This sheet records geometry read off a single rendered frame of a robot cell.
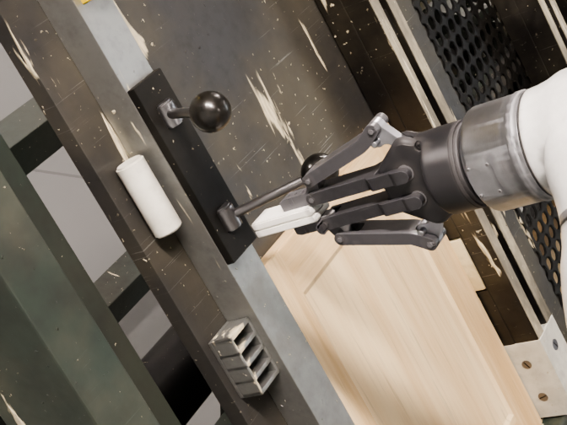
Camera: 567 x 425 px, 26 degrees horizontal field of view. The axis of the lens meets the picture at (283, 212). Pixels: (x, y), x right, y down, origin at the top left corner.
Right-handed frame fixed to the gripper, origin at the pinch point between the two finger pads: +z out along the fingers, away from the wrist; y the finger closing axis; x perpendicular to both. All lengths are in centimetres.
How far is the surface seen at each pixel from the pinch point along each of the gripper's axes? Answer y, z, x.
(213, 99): -13.0, 0.4, -1.1
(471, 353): 40, 14, 37
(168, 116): -11.8, 10.1, 3.6
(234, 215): 0.1, 9.7, 4.5
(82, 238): 50, 198, 157
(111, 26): -21.7, 11.8, 5.0
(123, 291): 55, 156, 121
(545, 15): 15, 9, 90
